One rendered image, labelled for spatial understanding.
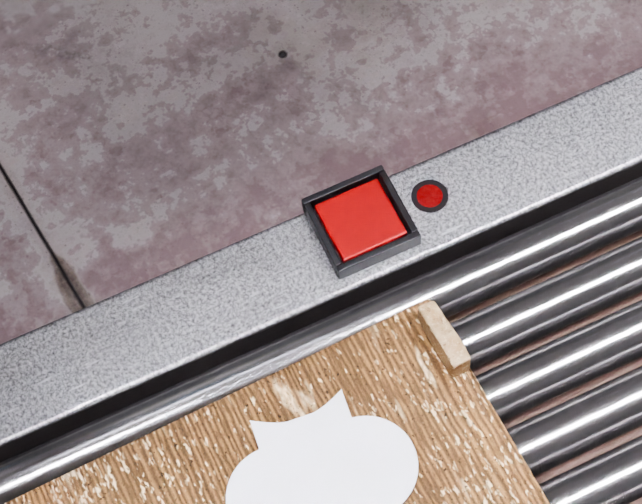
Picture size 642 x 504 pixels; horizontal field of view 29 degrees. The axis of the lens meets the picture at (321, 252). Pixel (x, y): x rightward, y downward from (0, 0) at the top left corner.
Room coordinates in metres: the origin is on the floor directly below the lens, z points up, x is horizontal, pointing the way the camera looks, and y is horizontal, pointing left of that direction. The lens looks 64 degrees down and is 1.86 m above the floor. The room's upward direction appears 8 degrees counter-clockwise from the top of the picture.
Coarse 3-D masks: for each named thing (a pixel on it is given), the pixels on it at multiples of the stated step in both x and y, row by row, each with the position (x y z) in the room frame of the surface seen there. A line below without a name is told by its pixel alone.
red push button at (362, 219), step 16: (352, 192) 0.51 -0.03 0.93; (368, 192) 0.51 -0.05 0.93; (384, 192) 0.51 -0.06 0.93; (320, 208) 0.50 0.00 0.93; (336, 208) 0.50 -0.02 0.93; (352, 208) 0.50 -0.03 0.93; (368, 208) 0.49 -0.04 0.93; (384, 208) 0.49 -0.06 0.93; (336, 224) 0.48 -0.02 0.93; (352, 224) 0.48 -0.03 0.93; (368, 224) 0.48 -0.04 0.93; (384, 224) 0.48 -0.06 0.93; (400, 224) 0.47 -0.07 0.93; (336, 240) 0.47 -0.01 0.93; (352, 240) 0.47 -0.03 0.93; (368, 240) 0.46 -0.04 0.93; (384, 240) 0.46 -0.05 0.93; (352, 256) 0.45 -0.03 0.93
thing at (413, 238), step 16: (368, 176) 0.52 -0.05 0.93; (384, 176) 0.52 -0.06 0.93; (320, 192) 0.51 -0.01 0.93; (336, 192) 0.51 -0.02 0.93; (304, 208) 0.50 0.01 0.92; (400, 208) 0.49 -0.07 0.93; (320, 224) 0.48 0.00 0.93; (320, 240) 0.47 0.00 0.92; (400, 240) 0.46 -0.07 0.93; (416, 240) 0.46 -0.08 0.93; (336, 256) 0.45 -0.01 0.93; (368, 256) 0.45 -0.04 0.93; (384, 256) 0.45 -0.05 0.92; (336, 272) 0.44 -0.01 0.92; (352, 272) 0.44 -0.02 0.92
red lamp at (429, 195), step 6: (426, 186) 0.51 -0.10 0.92; (432, 186) 0.51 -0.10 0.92; (420, 192) 0.51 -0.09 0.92; (426, 192) 0.51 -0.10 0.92; (432, 192) 0.51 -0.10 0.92; (438, 192) 0.51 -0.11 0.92; (420, 198) 0.50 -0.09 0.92; (426, 198) 0.50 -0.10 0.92; (432, 198) 0.50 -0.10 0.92; (438, 198) 0.50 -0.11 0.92; (426, 204) 0.50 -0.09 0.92; (432, 204) 0.50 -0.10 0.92; (438, 204) 0.50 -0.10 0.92
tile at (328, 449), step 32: (320, 416) 0.31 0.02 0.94; (288, 448) 0.29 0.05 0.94; (320, 448) 0.29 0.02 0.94; (352, 448) 0.28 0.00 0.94; (384, 448) 0.28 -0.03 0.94; (256, 480) 0.27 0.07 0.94; (288, 480) 0.27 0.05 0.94; (320, 480) 0.26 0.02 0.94; (352, 480) 0.26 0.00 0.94; (384, 480) 0.26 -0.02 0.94; (416, 480) 0.25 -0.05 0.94
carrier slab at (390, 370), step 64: (384, 320) 0.39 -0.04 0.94; (256, 384) 0.35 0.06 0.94; (320, 384) 0.34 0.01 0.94; (384, 384) 0.33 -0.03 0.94; (448, 384) 0.33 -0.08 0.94; (128, 448) 0.31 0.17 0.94; (192, 448) 0.30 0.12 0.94; (256, 448) 0.30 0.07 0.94; (448, 448) 0.28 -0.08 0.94; (512, 448) 0.27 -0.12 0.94
